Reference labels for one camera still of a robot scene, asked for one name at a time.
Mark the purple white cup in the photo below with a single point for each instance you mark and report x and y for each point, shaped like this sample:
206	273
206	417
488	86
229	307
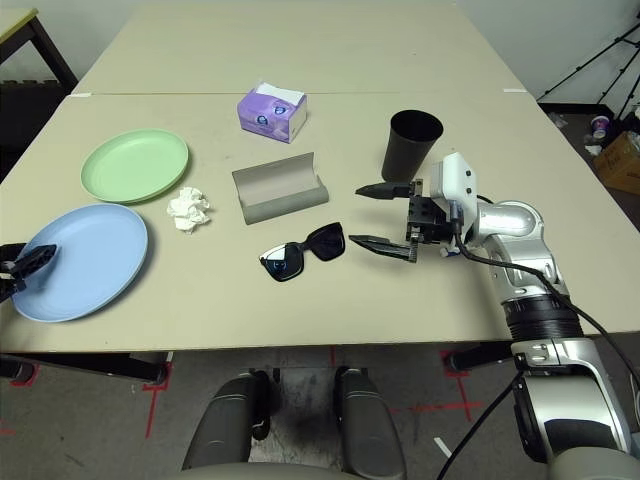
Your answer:
600	127

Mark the blue-capped white marker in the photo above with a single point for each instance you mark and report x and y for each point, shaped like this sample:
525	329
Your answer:
451	253

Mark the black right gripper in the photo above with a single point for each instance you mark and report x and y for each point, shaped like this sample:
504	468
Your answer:
425	215

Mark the green plate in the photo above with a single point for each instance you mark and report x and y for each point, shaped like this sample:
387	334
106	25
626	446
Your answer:
135	165

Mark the black tripod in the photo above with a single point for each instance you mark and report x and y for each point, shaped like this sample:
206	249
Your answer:
582	65

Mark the grey robot right leg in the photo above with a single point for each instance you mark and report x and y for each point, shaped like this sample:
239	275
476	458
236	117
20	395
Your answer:
370	425

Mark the grey glasses case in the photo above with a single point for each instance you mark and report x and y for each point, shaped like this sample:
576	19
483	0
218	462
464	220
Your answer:
280	185

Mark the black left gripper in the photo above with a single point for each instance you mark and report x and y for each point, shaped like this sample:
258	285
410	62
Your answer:
7	287

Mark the white floor tape piece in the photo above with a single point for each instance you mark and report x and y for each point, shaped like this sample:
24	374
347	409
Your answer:
442	446

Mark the black cup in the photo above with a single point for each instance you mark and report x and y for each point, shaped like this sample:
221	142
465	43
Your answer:
405	155

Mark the black sunglasses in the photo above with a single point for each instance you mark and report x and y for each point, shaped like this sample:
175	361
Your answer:
327	242

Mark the cardboard box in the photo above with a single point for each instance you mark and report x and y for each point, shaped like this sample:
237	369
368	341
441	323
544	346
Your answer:
622	165

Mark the white tape strip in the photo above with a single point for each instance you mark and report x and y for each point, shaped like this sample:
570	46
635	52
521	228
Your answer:
82	95
514	90

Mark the purple tissue box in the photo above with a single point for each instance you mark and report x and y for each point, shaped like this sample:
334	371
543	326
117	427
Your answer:
260	115

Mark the black-framed side table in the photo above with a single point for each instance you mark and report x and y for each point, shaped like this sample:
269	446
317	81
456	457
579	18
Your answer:
12	20

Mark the grey robot left leg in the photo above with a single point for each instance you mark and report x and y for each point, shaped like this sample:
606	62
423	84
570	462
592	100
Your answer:
225	420

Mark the blue plate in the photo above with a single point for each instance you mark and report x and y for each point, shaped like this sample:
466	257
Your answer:
95	260

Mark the grey robot leg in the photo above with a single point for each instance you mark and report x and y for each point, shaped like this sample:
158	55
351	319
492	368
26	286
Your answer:
370	425
225	420

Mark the white tissue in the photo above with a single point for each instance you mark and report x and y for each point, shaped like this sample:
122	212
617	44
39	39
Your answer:
187	210

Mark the black table foot bar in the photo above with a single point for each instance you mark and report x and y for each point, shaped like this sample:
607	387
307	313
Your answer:
480	357
100	367

